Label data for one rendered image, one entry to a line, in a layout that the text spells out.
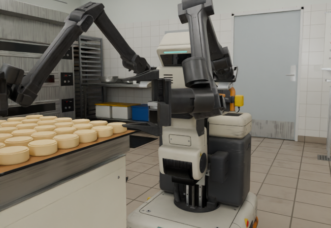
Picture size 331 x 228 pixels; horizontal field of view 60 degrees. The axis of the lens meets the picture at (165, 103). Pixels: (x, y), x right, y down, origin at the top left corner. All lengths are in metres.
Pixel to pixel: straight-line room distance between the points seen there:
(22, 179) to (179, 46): 0.99
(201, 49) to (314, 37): 4.21
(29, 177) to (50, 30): 4.45
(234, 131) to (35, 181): 1.25
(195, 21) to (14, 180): 0.63
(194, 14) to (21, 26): 3.89
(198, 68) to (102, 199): 0.38
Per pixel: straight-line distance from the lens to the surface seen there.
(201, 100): 0.64
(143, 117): 5.12
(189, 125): 1.48
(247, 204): 1.88
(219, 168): 1.55
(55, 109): 4.91
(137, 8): 6.04
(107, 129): 0.67
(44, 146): 0.55
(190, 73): 0.66
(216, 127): 1.67
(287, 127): 5.05
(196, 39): 0.84
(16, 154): 0.52
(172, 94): 0.62
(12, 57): 4.50
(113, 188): 0.74
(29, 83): 1.14
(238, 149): 1.67
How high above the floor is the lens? 1.05
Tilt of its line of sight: 6 degrees down
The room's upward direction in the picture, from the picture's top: straight up
